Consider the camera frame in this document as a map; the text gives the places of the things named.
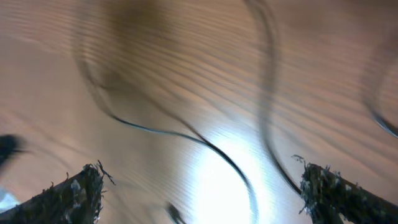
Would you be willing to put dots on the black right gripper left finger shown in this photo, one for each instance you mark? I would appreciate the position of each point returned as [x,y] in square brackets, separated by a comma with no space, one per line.
[76,200]

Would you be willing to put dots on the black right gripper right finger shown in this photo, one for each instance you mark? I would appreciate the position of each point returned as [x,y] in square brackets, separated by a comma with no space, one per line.
[329,198]

